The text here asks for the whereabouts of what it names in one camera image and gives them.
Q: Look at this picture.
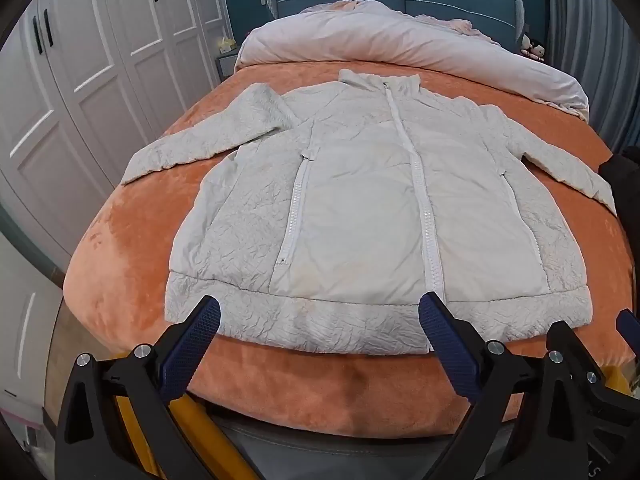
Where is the pale pink duvet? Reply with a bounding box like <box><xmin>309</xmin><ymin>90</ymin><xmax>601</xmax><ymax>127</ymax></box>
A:
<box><xmin>234</xmin><ymin>0</ymin><xmax>590</xmax><ymax>122</ymax></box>

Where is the white panelled wardrobe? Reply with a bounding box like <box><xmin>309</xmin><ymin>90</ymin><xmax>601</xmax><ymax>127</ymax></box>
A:
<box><xmin>0</xmin><ymin>0</ymin><xmax>232</xmax><ymax>261</ymax></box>

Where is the grey bed base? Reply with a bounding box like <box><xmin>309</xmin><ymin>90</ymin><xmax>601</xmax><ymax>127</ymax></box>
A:
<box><xmin>210</xmin><ymin>412</ymin><xmax>456</xmax><ymax>480</ymax></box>

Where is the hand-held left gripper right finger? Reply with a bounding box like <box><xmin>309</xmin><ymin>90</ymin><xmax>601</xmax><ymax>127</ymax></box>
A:
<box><xmin>419</xmin><ymin>291</ymin><xmax>596</xmax><ymax>480</ymax></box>

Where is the black and white plush toy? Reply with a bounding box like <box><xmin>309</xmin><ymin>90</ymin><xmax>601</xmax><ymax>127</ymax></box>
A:
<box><xmin>519</xmin><ymin>32</ymin><xmax>547</xmax><ymax>63</ymax></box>

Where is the orange bed blanket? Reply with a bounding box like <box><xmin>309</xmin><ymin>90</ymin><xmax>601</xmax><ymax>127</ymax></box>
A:
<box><xmin>62</xmin><ymin>57</ymin><xmax>637</xmax><ymax>436</ymax></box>

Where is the grey blue curtain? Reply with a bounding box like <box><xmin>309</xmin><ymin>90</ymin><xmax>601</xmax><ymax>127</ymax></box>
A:
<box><xmin>545</xmin><ymin>0</ymin><xmax>640</xmax><ymax>153</ymax></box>

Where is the grey nightstand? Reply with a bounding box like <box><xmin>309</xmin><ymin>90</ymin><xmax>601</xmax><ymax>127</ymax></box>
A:
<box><xmin>215</xmin><ymin>54</ymin><xmax>242</xmax><ymax>83</ymax></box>

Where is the dark cloth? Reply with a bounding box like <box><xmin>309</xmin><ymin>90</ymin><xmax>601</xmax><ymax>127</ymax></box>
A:
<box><xmin>597</xmin><ymin>146</ymin><xmax>640</xmax><ymax>218</ymax></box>

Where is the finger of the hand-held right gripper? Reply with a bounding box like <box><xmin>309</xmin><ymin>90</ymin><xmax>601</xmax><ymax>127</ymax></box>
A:
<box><xmin>616</xmin><ymin>309</ymin><xmax>640</xmax><ymax>347</ymax></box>
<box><xmin>546</xmin><ymin>322</ymin><xmax>640</xmax><ymax>480</ymax></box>

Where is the white zip jacket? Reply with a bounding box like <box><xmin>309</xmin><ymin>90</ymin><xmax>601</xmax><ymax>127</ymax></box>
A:
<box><xmin>119</xmin><ymin>69</ymin><xmax>617</xmax><ymax>357</ymax></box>

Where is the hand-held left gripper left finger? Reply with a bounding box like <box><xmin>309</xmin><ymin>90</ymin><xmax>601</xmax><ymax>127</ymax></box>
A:
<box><xmin>57</xmin><ymin>295</ymin><xmax>221</xmax><ymax>480</ymax></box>

